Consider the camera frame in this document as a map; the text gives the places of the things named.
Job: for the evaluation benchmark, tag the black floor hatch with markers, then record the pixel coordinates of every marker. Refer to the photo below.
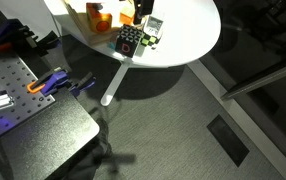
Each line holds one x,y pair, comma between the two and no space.
228,140

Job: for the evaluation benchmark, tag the orange yellow cube red circle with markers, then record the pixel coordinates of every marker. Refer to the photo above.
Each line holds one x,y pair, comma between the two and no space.
98,18

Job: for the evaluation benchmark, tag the green black checkered cube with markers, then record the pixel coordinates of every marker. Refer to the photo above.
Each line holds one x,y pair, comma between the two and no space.
149,40

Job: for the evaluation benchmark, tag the dark metal rail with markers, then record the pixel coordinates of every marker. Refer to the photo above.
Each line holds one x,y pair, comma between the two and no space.
266,76

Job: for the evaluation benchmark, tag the white grey box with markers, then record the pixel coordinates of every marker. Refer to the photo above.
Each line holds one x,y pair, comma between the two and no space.
154,25

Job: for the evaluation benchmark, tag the white table base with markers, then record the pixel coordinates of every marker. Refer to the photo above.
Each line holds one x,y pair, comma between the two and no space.
114,85

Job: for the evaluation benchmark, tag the black cart top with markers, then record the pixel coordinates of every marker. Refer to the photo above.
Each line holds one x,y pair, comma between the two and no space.
53,133

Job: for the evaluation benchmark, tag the small teal block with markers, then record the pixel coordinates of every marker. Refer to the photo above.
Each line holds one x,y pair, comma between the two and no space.
111,44

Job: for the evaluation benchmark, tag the black white cube letter D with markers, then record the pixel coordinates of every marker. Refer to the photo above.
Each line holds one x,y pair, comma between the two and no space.
127,46

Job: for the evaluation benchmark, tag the orange blue clamp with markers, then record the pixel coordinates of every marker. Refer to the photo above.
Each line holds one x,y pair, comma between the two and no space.
54,81

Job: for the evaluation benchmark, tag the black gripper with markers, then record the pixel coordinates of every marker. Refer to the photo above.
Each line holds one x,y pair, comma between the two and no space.
144,4

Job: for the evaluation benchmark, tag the wooden tray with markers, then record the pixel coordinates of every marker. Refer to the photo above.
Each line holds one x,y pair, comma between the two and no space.
83,28

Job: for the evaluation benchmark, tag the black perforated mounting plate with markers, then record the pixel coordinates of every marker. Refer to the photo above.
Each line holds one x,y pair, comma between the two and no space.
14,80

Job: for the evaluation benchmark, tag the small orange yellow block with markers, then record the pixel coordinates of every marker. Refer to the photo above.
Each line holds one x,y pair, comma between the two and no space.
126,15

